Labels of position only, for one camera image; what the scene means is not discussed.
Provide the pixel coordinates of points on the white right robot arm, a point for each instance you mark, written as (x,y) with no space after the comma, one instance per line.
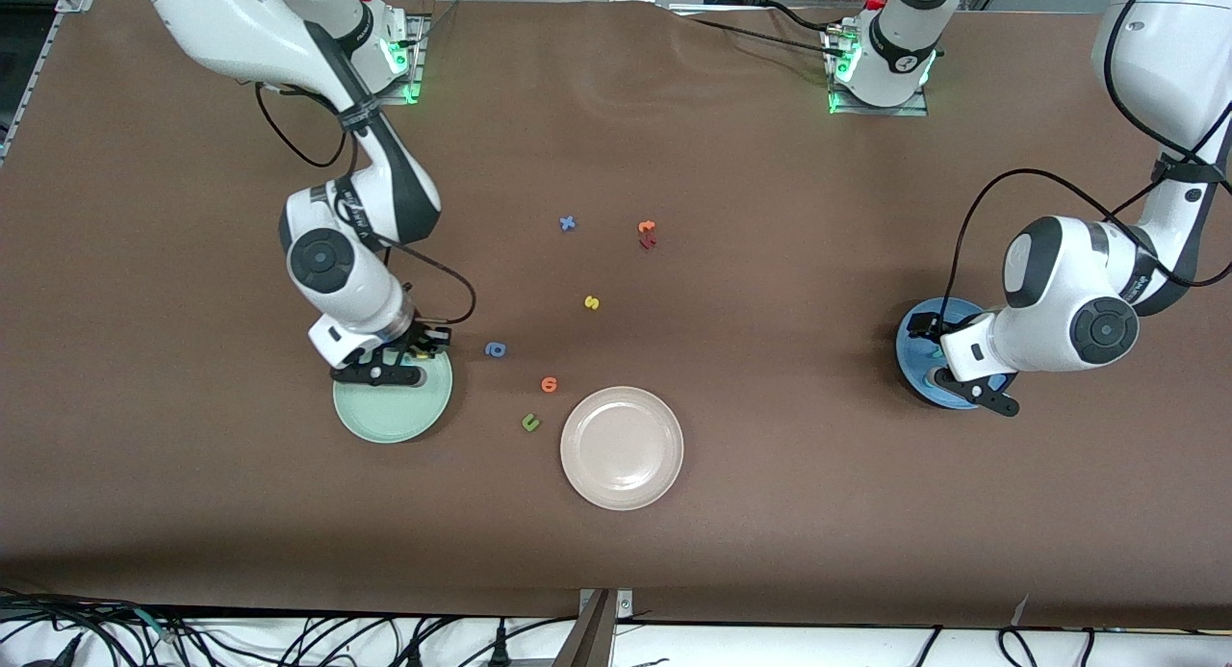
(231,22)

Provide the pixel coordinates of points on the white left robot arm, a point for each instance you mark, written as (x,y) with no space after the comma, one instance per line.
(1059,292)

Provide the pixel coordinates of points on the light green plate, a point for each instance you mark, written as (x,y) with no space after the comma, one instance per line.
(385,412)

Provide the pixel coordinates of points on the blue plate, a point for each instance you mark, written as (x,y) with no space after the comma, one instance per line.
(914,359)

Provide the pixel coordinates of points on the white paper tag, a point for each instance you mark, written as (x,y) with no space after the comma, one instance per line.
(1020,609)

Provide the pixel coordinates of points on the beige plate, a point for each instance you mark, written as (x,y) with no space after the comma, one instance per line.
(622,448)

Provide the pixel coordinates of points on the black power plug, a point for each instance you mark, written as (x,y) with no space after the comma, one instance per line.
(500,643)

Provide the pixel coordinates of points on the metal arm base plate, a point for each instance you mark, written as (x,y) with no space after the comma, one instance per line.
(881,111)
(420,61)

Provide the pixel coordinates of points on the metal table bracket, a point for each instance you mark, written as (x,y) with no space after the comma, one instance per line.
(597,638)

